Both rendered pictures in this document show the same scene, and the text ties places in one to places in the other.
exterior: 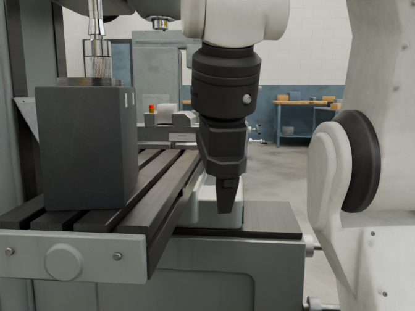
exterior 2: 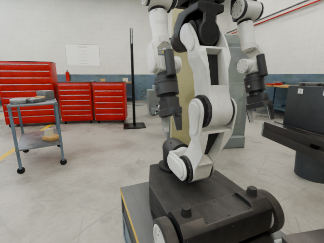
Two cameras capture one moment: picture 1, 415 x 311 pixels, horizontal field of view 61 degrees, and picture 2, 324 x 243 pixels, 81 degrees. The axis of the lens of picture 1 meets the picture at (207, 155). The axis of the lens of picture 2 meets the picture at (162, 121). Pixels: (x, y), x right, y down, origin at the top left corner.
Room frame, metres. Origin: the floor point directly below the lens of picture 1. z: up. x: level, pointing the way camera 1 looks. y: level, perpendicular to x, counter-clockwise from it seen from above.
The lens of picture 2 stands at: (1.22, -0.70, 1.16)
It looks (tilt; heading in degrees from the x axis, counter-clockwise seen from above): 14 degrees down; 164
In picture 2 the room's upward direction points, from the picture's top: straight up
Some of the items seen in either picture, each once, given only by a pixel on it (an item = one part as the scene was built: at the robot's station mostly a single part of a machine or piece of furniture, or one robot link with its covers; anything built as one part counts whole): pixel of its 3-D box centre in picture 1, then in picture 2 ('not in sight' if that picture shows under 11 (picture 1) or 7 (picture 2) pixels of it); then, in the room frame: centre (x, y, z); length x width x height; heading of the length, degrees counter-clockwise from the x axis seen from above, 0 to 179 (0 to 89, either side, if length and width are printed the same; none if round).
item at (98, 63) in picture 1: (98, 63); not in sight; (0.67, 0.20, 1.16); 0.05 x 0.05 x 0.06
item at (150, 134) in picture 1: (176, 128); not in sight; (1.14, 0.10, 0.98); 0.35 x 0.15 x 0.11; 84
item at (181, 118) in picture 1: (184, 118); not in sight; (1.14, 0.07, 1.02); 0.12 x 0.06 x 0.04; 174
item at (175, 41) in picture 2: not in sight; (193, 31); (0.30, -0.27, 1.37); 0.28 x 0.13 x 0.18; 6
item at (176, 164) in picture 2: not in sight; (190, 163); (0.32, -0.27, 0.68); 0.21 x 0.20 x 0.13; 6
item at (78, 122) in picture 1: (97, 136); (318, 106); (0.62, 0.20, 1.03); 0.22 x 0.12 x 0.20; 5
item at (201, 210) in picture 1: (163, 192); not in sight; (1.07, 0.14, 0.79); 0.50 x 0.35 x 0.12; 85
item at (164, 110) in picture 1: (167, 113); not in sight; (1.14, 0.13, 1.03); 0.06 x 0.05 x 0.06; 174
